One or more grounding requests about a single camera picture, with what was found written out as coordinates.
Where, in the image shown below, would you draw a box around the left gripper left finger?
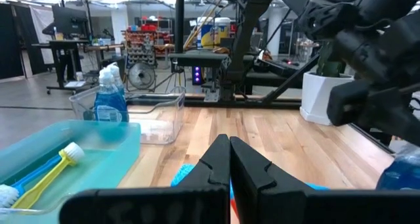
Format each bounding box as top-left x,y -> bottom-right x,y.
58,133 -> 230,224

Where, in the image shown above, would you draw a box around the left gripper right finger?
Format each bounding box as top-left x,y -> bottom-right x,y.
230,136 -> 420,224

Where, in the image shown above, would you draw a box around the blue dish soap bottle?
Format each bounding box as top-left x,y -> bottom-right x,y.
94,68 -> 129,123
375,143 -> 420,191
108,62 -> 127,97

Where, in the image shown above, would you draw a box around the yellow dish brush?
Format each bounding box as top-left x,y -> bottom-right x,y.
11,141 -> 85,210

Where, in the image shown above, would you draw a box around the blue dish brush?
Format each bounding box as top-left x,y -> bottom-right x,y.
0,154 -> 63,209

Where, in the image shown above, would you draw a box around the green cactus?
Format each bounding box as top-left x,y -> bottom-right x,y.
316,39 -> 347,79

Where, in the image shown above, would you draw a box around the white hexagonal plant pot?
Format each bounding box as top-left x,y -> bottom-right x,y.
299,71 -> 355,126

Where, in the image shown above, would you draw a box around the clear plastic bin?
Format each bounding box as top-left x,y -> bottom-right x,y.
68,85 -> 186,145

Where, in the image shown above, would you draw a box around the green plastic bin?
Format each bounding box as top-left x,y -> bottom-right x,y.
0,120 -> 142,224

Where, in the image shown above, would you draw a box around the computer tower purple lights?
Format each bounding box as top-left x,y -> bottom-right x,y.
191,65 -> 206,86

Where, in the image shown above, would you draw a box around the dark grey side desk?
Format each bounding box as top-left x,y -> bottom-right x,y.
167,51 -> 230,69

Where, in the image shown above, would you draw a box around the round floor fan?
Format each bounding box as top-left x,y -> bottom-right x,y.
127,61 -> 157,91

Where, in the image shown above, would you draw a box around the yellow and blue drum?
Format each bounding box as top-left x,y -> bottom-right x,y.
196,16 -> 232,51

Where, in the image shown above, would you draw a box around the red parts shelf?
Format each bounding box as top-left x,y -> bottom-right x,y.
123,16 -> 175,66

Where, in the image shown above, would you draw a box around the black standing desk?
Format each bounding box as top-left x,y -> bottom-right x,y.
31,38 -> 93,95

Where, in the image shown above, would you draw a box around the black computer monitor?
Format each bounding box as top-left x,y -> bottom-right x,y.
51,3 -> 89,36

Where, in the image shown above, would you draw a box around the black partition curtain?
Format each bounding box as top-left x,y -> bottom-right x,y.
0,2 -> 47,80

